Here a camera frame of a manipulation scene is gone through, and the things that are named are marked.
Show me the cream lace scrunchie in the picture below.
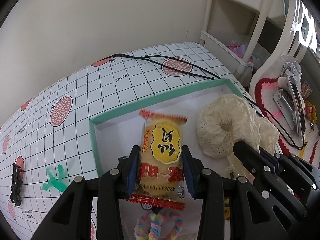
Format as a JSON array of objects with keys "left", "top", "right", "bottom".
[{"left": 196, "top": 94, "right": 280, "bottom": 158}]

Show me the pastel rainbow fuzzy hair tie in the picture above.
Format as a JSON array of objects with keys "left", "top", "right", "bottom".
[{"left": 134, "top": 208, "right": 184, "bottom": 240}]

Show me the yellow snack packet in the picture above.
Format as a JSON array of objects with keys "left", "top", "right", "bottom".
[{"left": 128, "top": 109, "right": 188, "bottom": 210}]

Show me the black claw hair clip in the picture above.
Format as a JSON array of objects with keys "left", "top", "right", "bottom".
[{"left": 10, "top": 164, "right": 24, "bottom": 206}]

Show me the yellow sunflower fidget spinner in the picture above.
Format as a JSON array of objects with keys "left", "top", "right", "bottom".
[{"left": 224, "top": 198, "right": 230, "bottom": 222}]

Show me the black toy car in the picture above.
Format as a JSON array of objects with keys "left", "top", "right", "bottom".
[{"left": 140, "top": 203, "right": 162, "bottom": 214}]

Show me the crocheted red pink mat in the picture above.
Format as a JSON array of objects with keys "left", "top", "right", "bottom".
[{"left": 254, "top": 78, "right": 319, "bottom": 167}]

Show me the grey phone stand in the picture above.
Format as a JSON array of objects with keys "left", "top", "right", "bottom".
[{"left": 273, "top": 89, "right": 296, "bottom": 130}]

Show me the green shallow tray box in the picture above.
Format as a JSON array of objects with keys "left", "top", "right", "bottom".
[{"left": 89, "top": 77, "right": 283, "bottom": 240}]

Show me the white grid tablecloth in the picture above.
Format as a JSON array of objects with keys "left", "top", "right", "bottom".
[{"left": 1, "top": 42, "right": 245, "bottom": 239}]

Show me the smartphone on stand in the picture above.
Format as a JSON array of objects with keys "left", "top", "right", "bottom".
[{"left": 286, "top": 76, "right": 305, "bottom": 139}]

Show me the crumpled white paper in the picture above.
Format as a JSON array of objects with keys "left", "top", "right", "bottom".
[{"left": 281, "top": 61, "right": 302, "bottom": 84}]

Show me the white bedside shelf unit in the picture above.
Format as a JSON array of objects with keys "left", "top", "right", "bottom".
[{"left": 201, "top": 0, "right": 317, "bottom": 87}]

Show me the black cable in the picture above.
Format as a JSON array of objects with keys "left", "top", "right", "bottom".
[{"left": 107, "top": 52, "right": 308, "bottom": 149}]

